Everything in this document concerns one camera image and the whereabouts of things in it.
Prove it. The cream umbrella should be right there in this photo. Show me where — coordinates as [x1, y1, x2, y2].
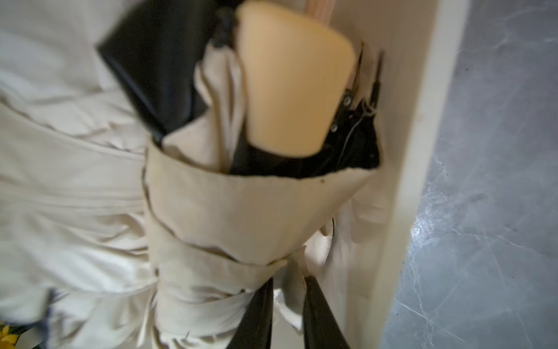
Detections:
[98, 1, 379, 348]

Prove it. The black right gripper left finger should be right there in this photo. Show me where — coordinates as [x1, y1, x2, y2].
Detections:
[227, 279, 273, 349]

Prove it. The artificial flower bouquet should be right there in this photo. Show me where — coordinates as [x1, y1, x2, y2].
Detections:
[0, 325, 19, 349]

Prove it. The white plastic storage box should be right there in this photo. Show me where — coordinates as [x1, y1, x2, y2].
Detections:
[319, 1, 470, 348]

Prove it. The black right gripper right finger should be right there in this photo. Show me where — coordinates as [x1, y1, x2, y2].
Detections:
[302, 276, 350, 349]

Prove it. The tan umbrella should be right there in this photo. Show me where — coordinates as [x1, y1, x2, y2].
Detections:
[1, 1, 155, 348]

